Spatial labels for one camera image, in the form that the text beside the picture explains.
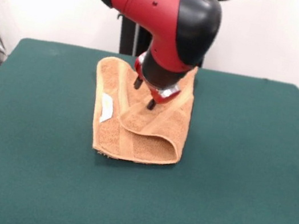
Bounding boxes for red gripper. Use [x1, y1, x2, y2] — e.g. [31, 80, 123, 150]
[126, 51, 188, 115]

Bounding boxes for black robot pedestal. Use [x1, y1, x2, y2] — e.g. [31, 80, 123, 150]
[110, 0, 235, 73]

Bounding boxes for tan terry towel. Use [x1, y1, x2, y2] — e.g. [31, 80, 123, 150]
[81, 49, 200, 172]

